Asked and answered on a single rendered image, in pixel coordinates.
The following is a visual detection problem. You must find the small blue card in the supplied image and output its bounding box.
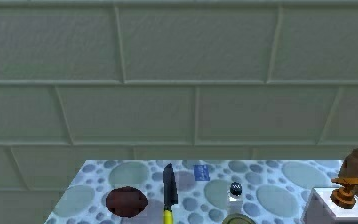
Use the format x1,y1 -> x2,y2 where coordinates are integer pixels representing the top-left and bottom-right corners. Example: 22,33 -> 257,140
193,164 -> 211,182

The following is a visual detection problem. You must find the clear shaker with black cap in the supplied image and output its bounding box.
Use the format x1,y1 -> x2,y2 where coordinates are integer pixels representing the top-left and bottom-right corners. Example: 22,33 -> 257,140
226,181 -> 245,216

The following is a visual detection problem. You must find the orange soap pump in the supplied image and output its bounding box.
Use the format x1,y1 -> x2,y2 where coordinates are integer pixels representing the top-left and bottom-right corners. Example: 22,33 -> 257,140
330,177 -> 358,210

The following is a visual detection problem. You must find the olive round dish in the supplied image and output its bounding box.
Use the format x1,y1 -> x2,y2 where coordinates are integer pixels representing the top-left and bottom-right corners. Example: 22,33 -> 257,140
221,213 -> 257,224

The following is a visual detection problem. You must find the dark red oval ball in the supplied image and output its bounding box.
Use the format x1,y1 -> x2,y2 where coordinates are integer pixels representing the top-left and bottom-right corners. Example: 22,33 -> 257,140
105,186 -> 149,219

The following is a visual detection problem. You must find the black knife with yellow handle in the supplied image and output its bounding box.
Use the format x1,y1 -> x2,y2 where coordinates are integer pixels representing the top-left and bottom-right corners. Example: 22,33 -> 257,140
162,162 -> 179,224

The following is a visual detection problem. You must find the white square box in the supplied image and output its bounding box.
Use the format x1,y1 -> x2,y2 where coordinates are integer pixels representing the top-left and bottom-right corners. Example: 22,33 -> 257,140
301,186 -> 358,224

